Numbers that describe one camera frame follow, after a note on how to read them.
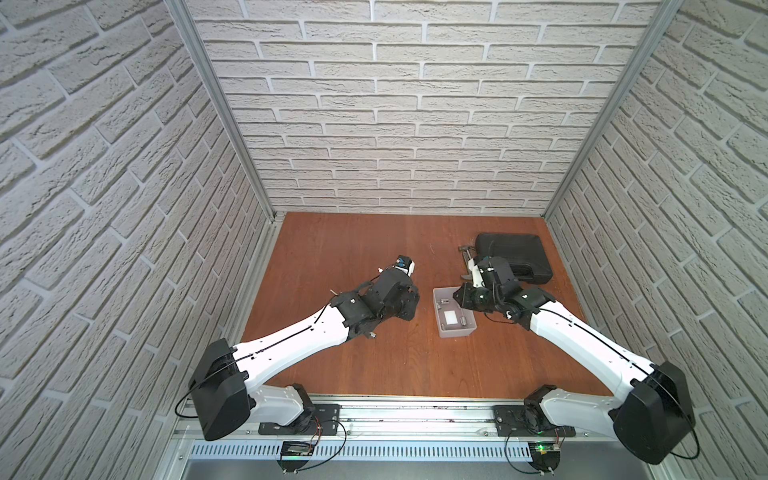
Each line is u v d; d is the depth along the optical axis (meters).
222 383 0.39
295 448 0.70
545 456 0.69
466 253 1.07
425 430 0.74
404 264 0.68
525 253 1.02
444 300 0.95
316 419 0.73
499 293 0.61
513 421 0.73
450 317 0.92
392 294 0.56
